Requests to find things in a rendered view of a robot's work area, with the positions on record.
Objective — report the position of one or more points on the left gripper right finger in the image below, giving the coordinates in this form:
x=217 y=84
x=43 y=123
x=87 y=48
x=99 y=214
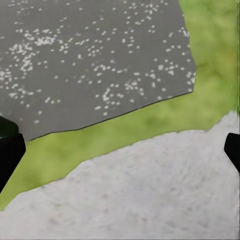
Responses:
x=232 y=149

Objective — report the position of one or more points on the insectifuge atomizer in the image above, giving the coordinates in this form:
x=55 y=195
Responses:
x=7 y=127

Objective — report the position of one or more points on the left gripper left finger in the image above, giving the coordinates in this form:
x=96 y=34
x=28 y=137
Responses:
x=12 y=149

